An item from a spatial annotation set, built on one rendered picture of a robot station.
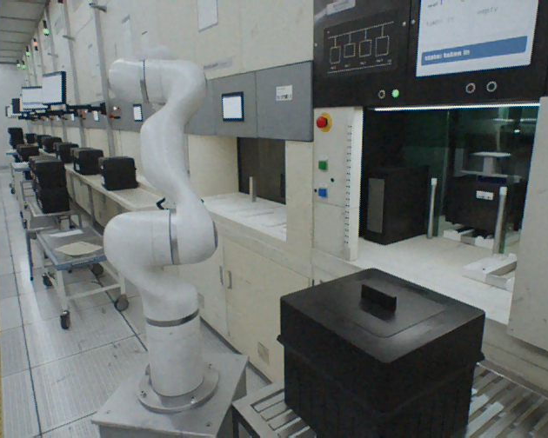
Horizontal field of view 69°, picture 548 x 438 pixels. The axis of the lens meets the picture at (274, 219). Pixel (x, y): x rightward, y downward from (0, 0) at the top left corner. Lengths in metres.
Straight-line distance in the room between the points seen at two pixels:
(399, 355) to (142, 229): 0.53
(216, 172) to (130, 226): 1.97
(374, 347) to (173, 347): 0.44
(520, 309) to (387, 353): 0.46
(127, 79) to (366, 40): 0.70
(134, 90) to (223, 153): 1.83
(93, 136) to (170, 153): 4.68
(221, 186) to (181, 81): 1.87
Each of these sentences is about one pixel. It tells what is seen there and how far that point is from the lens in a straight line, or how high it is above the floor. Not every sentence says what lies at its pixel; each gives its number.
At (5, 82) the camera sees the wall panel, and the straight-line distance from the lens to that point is 14.33.
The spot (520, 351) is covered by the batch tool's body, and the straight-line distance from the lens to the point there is 1.17.
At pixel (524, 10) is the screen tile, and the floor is 1.58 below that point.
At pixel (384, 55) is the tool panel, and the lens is 1.27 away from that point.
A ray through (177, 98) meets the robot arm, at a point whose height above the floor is 1.42.
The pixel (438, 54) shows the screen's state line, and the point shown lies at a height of 1.52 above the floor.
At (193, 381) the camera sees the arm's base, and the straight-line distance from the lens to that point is 0.99.
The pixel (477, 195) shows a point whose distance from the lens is 1.70.
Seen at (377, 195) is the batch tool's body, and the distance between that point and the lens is 1.61.
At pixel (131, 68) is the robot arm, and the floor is 1.49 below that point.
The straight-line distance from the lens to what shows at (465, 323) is 0.80.
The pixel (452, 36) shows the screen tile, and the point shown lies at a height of 1.56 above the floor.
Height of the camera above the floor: 1.37
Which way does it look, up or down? 15 degrees down
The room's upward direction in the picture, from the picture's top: 1 degrees counter-clockwise
